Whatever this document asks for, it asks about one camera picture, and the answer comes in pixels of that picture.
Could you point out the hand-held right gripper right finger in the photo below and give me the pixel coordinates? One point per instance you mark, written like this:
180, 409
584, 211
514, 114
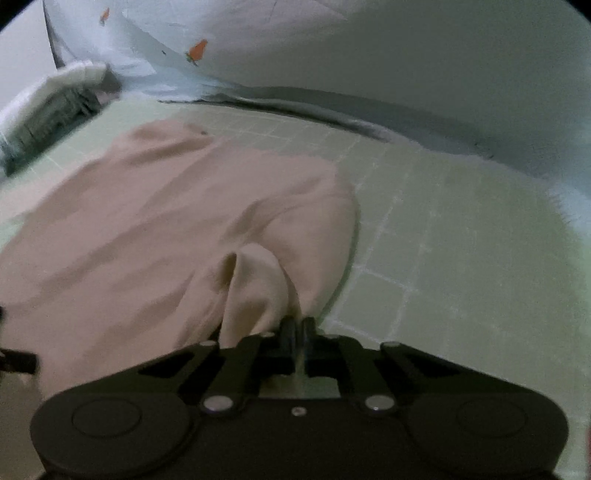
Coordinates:
308, 334

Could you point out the green grid cutting mat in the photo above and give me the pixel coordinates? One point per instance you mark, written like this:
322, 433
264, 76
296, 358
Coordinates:
461, 277

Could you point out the light blue carrot printed quilt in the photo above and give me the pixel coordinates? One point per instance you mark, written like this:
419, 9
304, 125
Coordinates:
369, 55

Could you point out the dark grey folded cloth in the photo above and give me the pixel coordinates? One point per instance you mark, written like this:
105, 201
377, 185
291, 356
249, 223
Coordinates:
51, 121

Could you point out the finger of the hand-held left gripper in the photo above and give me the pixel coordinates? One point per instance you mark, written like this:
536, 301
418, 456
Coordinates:
18, 361

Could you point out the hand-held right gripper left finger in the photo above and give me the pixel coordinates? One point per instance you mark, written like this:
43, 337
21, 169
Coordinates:
288, 334

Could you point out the beige garment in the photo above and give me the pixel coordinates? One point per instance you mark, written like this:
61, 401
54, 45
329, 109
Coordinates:
161, 207

